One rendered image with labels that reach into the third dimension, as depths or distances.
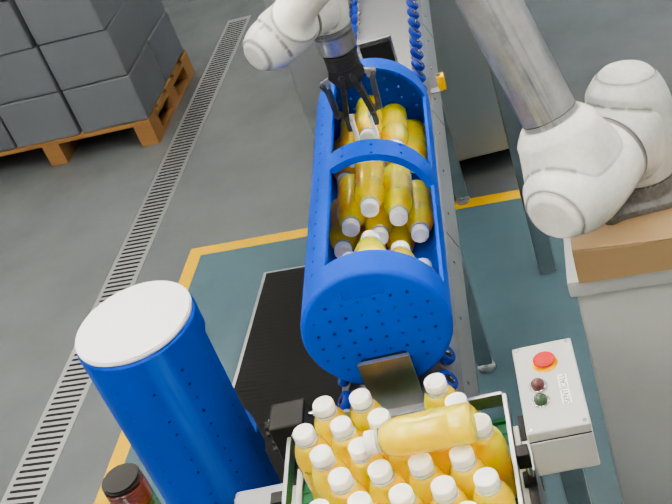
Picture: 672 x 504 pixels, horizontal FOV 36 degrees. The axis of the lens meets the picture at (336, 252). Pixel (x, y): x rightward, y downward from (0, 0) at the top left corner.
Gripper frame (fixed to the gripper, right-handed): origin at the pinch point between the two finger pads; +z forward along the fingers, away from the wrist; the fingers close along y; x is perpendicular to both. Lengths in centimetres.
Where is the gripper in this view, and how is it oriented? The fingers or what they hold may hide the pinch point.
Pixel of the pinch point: (364, 127)
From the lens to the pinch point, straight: 239.5
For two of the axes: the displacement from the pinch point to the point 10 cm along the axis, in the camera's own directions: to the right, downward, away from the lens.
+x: -0.2, 5.9, -8.1
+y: -9.5, 2.3, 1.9
